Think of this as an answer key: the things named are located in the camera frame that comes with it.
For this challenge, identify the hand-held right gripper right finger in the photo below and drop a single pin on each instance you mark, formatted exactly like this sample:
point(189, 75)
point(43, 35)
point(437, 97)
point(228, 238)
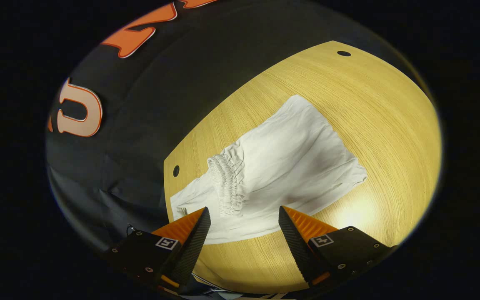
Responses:
point(300, 250)

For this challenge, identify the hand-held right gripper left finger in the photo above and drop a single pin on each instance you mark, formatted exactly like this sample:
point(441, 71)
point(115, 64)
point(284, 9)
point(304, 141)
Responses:
point(190, 250)

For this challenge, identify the white jeans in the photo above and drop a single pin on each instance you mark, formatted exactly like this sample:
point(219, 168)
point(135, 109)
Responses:
point(290, 158)

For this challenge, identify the black backdrop cloth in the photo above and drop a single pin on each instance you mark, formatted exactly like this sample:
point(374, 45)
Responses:
point(161, 83)

